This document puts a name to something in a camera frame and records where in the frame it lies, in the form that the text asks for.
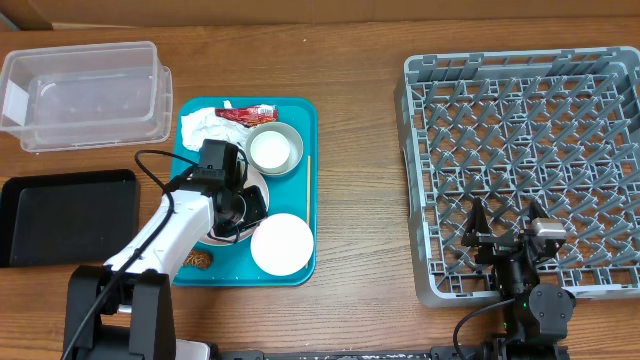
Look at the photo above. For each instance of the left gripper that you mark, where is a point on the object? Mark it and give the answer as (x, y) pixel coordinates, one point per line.
(258, 208)

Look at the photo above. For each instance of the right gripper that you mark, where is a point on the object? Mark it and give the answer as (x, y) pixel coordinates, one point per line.
(494, 244)

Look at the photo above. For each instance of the small white plate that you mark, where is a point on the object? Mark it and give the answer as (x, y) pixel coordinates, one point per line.
(282, 244)

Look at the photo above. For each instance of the brown food piece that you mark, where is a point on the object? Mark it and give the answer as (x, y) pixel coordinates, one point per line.
(199, 260)

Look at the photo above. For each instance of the red snack wrapper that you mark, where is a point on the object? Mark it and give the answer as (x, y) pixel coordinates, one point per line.
(250, 116)

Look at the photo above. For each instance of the white napkin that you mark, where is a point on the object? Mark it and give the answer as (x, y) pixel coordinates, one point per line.
(204, 124)

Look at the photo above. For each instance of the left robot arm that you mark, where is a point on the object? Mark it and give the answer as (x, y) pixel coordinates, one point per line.
(123, 309)

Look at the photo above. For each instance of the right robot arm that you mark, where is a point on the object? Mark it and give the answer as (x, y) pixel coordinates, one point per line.
(535, 314)

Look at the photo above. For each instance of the grey dishwasher rack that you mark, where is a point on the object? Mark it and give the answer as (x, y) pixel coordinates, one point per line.
(556, 127)

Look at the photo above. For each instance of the wooden chopstick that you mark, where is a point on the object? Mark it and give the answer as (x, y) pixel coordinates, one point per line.
(308, 190)

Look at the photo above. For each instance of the teal serving tray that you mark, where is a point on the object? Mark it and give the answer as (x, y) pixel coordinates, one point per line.
(233, 265)

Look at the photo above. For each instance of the white cup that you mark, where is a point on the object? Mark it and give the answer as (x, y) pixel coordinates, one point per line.
(270, 151)

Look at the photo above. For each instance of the grey bowl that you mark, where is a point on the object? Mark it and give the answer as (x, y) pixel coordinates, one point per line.
(295, 141)

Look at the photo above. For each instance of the black rectangular tray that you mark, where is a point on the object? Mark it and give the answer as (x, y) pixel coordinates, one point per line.
(67, 218)

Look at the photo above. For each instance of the clear plastic bin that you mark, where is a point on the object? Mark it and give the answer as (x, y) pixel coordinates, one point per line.
(86, 96)

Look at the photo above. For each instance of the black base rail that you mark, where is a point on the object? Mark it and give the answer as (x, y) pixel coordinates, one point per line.
(350, 355)

